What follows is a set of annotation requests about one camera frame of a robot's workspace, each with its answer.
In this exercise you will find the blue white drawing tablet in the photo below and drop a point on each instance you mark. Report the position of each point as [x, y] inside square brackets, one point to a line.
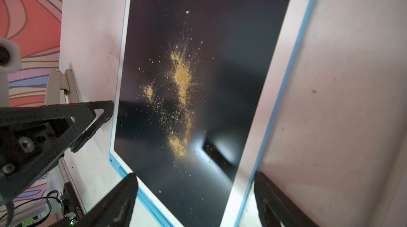
[199, 86]

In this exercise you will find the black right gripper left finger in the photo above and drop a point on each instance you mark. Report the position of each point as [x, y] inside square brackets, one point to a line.
[116, 208]

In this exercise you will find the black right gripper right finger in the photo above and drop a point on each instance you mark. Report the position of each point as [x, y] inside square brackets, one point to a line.
[275, 209]

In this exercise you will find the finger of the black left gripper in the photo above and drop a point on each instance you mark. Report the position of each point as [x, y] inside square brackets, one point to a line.
[85, 116]
[107, 107]

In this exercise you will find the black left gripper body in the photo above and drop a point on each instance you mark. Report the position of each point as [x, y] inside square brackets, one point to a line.
[32, 140]

